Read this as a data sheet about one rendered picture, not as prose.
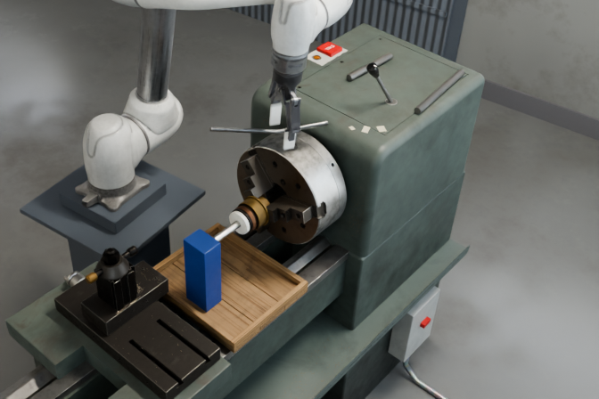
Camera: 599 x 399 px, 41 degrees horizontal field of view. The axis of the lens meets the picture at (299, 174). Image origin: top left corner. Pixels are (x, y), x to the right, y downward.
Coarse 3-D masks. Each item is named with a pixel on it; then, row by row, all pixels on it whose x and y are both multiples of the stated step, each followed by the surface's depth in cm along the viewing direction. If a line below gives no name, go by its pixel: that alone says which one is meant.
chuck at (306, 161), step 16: (256, 144) 226; (272, 144) 220; (304, 144) 220; (240, 160) 230; (272, 160) 220; (288, 160) 215; (304, 160) 216; (320, 160) 219; (240, 176) 233; (272, 176) 223; (288, 176) 218; (304, 176) 214; (320, 176) 217; (272, 192) 231; (288, 192) 222; (304, 192) 217; (320, 192) 216; (336, 192) 221; (336, 208) 223; (272, 224) 234; (288, 224) 229; (304, 224) 224; (320, 224) 220; (288, 240) 232; (304, 240) 227
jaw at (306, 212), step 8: (280, 200) 221; (288, 200) 220; (296, 200) 220; (272, 208) 218; (280, 208) 217; (288, 208) 217; (296, 208) 216; (304, 208) 216; (312, 208) 218; (320, 208) 218; (272, 216) 218; (280, 216) 219; (288, 216) 218; (296, 216) 218; (304, 216) 216; (312, 216) 219
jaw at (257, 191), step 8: (256, 152) 223; (248, 160) 220; (256, 160) 222; (248, 168) 222; (256, 168) 221; (264, 168) 223; (248, 176) 222; (256, 176) 221; (264, 176) 223; (248, 184) 222; (256, 184) 220; (264, 184) 222; (272, 184) 224; (248, 192) 220; (256, 192) 220; (264, 192) 222
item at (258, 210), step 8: (248, 200) 218; (256, 200) 218; (264, 200) 220; (240, 208) 216; (248, 208) 216; (256, 208) 216; (264, 208) 218; (248, 216) 215; (256, 216) 216; (264, 216) 218; (256, 224) 218; (264, 224) 221; (248, 232) 218
